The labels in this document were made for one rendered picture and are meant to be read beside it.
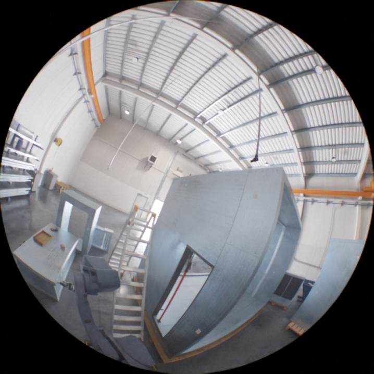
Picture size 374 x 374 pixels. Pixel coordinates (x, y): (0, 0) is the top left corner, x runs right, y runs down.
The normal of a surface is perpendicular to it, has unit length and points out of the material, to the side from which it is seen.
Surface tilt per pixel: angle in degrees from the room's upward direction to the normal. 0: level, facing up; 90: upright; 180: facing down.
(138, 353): 16
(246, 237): 90
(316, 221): 90
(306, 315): 90
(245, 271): 90
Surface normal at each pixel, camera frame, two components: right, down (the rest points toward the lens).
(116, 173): 0.47, 0.02
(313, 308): -0.91, -0.40
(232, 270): -0.80, -0.41
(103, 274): 0.74, -0.63
